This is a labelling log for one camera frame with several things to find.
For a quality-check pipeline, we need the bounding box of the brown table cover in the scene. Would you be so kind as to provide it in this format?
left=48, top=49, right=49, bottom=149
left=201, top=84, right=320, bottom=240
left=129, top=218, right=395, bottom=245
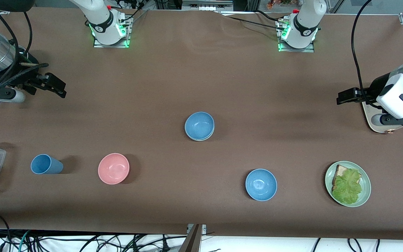
left=0, top=6, right=403, bottom=241

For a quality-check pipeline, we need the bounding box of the light green bowl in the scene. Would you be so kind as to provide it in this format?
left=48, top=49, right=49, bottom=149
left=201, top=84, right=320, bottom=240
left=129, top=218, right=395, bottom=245
left=184, top=122, right=215, bottom=142

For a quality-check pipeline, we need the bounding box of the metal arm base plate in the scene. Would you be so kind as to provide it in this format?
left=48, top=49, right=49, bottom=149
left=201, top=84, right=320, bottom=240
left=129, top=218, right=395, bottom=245
left=277, top=17, right=316, bottom=53
left=93, top=13, right=132, bottom=49

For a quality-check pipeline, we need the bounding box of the bread slice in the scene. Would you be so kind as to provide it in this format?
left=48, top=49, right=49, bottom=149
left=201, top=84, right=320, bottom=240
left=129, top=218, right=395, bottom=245
left=332, top=164, right=362, bottom=191

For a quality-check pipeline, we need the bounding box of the grey power strip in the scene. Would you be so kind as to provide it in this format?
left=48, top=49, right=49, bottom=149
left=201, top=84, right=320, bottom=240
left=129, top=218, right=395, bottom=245
left=182, top=0, right=234, bottom=12

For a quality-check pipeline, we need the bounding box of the cream toaster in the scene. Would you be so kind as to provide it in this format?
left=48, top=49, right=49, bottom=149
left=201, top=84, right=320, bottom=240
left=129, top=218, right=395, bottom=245
left=362, top=101, right=403, bottom=134

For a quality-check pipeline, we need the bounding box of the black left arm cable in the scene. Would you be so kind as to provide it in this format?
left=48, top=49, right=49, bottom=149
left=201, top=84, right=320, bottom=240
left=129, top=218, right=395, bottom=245
left=351, top=0, right=380, bottom=105

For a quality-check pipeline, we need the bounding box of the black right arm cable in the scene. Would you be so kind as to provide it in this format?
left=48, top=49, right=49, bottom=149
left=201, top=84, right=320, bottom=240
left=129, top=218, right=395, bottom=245
left=0, top=7, right=50, bottom=90

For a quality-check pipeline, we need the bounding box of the black cable on table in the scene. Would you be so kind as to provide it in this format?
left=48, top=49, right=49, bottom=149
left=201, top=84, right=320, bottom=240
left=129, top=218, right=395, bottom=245
left=219, top=10, right=283, bottom=29

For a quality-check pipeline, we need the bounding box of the light green plate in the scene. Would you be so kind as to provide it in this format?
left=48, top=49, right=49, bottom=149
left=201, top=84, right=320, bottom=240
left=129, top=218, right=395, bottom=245
left=325, top=160, right=372, bottom=208

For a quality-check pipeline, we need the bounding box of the green lettuce leaf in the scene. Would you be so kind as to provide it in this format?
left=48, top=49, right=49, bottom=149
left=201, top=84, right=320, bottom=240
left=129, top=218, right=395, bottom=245
left=331, top=168, right=362, bottom=205

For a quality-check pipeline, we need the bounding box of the blue bowl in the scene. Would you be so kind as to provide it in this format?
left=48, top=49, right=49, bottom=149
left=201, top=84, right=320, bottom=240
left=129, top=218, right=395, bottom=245
left=245, top=168, right=278, bottom=202
left=184, top=111, right=215, bottom=140

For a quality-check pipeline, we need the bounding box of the blue cup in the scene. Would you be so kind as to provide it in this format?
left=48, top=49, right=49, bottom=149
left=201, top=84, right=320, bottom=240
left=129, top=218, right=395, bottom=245
left=30, top=154, right=64, bottom=175

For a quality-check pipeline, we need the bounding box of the teal floor cable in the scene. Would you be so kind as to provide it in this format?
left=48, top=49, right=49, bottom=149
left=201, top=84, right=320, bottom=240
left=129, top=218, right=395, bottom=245
left=18, top=230, right=31, bottom=252

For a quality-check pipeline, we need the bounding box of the pink bowl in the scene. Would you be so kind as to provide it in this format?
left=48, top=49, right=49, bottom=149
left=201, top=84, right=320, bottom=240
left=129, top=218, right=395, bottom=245
left=98, top=153, right=130, bottom=185

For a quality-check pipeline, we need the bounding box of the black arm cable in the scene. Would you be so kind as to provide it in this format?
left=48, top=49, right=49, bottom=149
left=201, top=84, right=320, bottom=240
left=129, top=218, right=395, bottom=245
left=351, top=0, right=380, bottom=105
left=0, top=7, right=50, bottom=90

